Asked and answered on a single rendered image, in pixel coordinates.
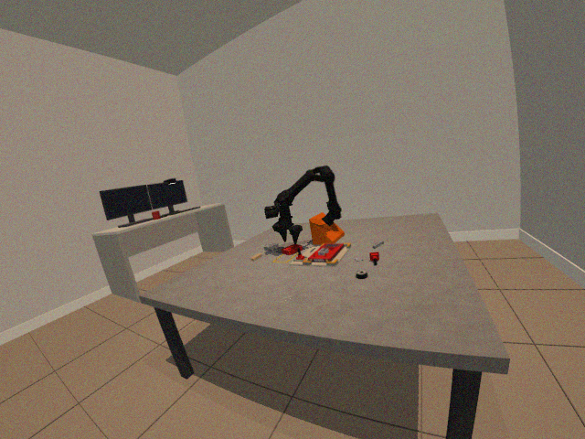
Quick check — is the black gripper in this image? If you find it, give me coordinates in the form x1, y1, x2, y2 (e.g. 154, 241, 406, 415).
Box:
277, 214, 303, 244

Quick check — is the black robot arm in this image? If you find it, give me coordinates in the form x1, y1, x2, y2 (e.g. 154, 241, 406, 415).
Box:
264, 166, 342, 231

